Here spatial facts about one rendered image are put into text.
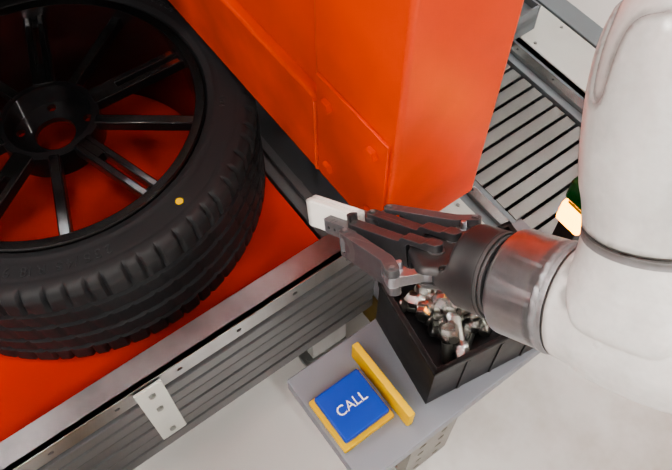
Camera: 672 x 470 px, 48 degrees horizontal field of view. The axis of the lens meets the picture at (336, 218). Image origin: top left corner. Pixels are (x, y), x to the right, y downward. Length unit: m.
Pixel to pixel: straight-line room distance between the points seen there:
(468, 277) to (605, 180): 0.16
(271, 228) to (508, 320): 0.81
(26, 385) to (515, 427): 0.87
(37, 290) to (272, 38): 0.46
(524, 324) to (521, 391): 0.96
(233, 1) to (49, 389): 0.66
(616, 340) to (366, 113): 0.44
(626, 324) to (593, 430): 1.04
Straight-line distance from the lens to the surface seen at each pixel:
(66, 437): 1.14
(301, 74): 1.00
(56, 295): 1.10
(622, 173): 0.48
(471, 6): 0.76
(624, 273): 0.51
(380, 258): 0.65
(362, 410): 0.99
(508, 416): 1.52
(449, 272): 0.62
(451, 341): 0.93
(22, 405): 1.30
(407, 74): 0.76
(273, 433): 1.48
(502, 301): 0.59
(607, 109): 0.48
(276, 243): 1.33
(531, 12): 1.89
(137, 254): 1.09
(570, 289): 0.55
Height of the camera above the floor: 1.42
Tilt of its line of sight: 59 degrees down
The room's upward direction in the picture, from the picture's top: straight up
